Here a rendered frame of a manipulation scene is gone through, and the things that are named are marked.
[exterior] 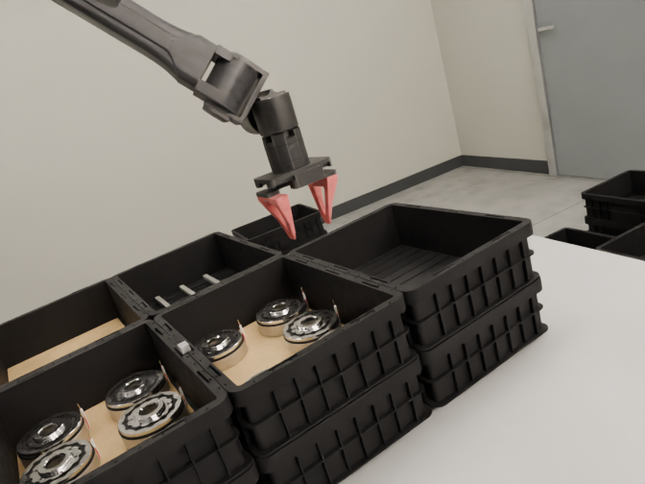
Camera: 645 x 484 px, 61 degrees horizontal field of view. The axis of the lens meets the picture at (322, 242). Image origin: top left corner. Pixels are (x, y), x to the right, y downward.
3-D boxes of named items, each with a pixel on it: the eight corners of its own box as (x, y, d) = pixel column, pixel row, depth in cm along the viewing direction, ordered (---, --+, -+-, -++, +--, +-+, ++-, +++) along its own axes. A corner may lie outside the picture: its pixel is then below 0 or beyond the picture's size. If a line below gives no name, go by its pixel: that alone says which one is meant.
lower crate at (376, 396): (439, 417, 90) (423, 355, 86) (285, 531, 77) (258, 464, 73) (315, 346, 124) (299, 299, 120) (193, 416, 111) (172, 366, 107)
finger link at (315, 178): (291, 232, 85) (272, 175, 83) (328, 216, 88) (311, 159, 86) (312, 237, 79) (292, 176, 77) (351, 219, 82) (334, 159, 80)
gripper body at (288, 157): (255, 191, 81) (239, 142, 79) (313, 168, 86) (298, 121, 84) (274, 192, 76) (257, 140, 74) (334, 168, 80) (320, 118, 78)
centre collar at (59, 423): (65, 431, 87) (64, 428, 87) (33, 447, 85) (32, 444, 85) (64, 417, 91) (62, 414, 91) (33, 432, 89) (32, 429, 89)
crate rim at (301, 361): (411, 307, 84) (408, 293, 83) (238, 411, 70) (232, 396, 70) (288, 263, 117) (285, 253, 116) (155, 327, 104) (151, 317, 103)
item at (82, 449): (94, 468, 76) (92, 465, 76) (18, 507, 73) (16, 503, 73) (91, 432, 85) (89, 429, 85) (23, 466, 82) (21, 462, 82)
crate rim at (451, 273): (537, 231, 97) (536, 218, 96) (412, 307, 84) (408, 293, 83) (394, 211, 130) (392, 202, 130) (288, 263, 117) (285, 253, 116)
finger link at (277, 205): (271, 242, 84) (250, 183, 81) (310, 224, 87) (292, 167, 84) (291, 248, 78) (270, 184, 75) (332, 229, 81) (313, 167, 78)
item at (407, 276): (544, 279, 100) (535, 222, 96) (425, 359, 87) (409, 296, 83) (403, 248, 133) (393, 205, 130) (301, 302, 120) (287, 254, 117)
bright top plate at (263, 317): (314, 307, 105) (313, 304, 105) (267, 330, 101) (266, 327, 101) (293, 294, 114) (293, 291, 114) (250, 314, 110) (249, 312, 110)
